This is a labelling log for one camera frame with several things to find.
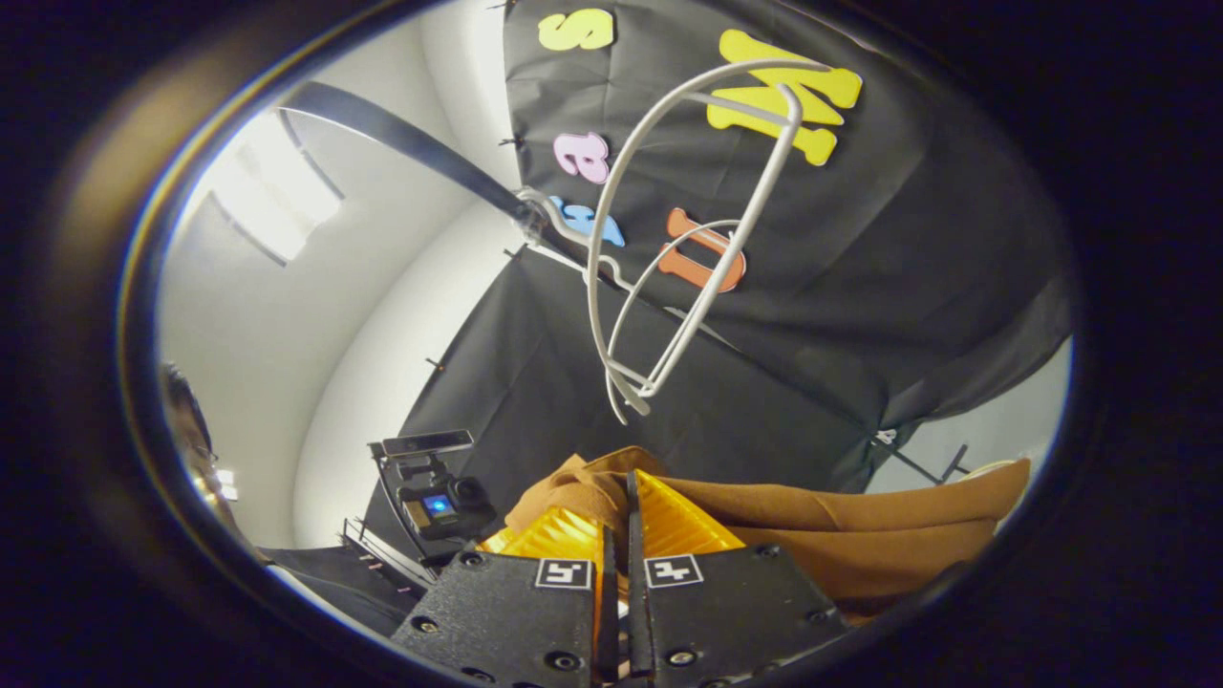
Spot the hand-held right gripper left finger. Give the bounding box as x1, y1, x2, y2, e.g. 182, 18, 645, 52
390, 505, 622, 688

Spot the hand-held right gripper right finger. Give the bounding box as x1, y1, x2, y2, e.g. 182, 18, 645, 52
626, 468, 853, 688

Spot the brown shirt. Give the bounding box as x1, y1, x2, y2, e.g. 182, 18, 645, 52
504, 446, 1033, 622

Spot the white plastic hanger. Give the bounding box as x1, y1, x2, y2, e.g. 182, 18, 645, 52
545, 57, 832, 426
605, 218, 746, 383

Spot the black clothes rack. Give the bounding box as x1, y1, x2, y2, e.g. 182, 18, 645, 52
277, 81, 971, 486

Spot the person's head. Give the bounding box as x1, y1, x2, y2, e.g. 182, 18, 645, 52
158, 361, 245, 546

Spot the large ceiling light panel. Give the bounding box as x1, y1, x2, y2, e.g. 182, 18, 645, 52
205, 110, 345, 267

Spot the black backdrop cloth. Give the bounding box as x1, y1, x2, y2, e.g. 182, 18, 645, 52
363, 0, 1076, 565

